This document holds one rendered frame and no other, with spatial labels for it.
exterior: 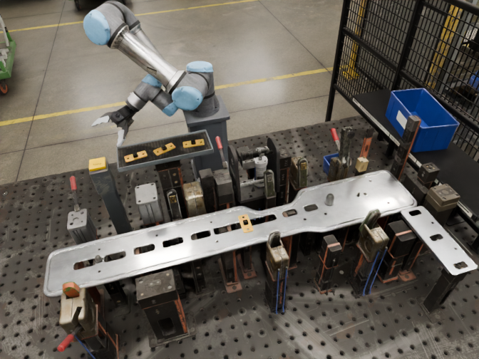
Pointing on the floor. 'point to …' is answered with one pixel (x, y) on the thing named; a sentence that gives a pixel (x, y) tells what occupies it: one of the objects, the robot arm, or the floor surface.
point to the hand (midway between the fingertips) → (103, 137)
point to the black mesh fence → (457, 216)
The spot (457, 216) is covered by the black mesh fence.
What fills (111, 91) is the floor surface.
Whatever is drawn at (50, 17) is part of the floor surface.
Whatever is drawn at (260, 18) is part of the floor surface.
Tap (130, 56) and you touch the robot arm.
